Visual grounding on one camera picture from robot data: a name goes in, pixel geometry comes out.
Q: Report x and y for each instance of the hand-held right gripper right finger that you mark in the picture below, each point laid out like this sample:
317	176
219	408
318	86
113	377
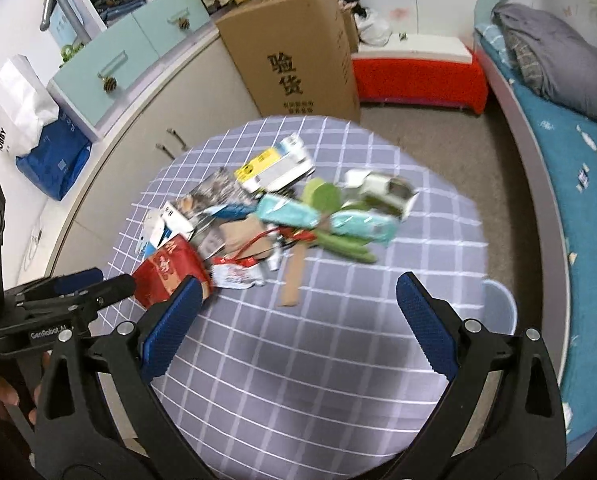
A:
428	325

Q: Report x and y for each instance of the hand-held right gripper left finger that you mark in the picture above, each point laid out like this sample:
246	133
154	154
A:
174	327

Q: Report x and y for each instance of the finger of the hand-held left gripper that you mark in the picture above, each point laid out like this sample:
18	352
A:
113	287
78	280

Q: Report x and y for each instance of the red packet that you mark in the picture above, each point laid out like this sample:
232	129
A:
168	270

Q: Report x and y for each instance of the pale blue plastic bin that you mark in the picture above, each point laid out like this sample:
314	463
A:
500	310

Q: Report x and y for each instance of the red and white wrapper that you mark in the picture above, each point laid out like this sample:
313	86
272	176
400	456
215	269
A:
236	275

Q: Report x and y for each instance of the white and blue box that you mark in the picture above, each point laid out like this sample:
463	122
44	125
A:
166	225

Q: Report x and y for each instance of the brown paper piece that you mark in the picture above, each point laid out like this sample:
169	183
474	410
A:
243	237

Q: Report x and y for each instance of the teal tissue pack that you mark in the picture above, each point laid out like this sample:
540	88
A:
288	212
363	227

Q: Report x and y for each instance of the blue plastic bag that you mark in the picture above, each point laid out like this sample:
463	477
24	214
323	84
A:
53	160

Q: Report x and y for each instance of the blue and white packet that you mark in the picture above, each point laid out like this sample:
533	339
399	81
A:
226	212

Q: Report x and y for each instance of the brown cardboard strip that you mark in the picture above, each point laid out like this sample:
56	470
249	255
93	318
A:
293	280

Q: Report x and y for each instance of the grey checked tablecloth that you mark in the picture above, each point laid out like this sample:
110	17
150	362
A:
298	360

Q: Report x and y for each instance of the packets on table edge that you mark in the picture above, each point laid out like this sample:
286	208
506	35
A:
213	190

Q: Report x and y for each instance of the white carton box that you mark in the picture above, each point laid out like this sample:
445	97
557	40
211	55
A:
383	192

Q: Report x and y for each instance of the beige cabinet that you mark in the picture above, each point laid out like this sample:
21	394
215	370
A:
143	125

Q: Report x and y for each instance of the green round lid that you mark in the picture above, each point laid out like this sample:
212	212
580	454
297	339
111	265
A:
322	195

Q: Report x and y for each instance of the yellow and white box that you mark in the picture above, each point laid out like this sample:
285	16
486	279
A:
273	165

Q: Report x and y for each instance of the white paper bag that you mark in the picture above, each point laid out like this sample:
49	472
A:
13	100

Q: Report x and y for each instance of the teal printed bed sheet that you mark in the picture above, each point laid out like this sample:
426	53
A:
578	200

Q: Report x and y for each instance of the green toy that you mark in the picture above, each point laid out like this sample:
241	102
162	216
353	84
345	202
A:
72	51

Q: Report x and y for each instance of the light blue drawer cabinet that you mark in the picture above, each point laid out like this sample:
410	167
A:
123	55

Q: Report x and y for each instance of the red bench with white top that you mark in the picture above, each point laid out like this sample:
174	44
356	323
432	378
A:
418	82

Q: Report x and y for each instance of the grey plaid pillow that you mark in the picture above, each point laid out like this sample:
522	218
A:
525	62

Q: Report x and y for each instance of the folded jeans stack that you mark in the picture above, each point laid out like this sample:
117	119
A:
116	0

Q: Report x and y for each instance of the light blue checked pillow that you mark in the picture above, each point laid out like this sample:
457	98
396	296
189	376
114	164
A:
490	37

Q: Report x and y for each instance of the large cardboard box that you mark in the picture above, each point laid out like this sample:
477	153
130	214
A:
288	50

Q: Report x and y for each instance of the grey duvet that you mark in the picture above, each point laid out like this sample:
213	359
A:
563	55

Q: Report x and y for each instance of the white plastic bag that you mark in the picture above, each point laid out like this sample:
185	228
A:
373	25

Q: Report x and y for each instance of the white bed frame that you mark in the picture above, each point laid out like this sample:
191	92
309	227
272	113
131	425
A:
533	200

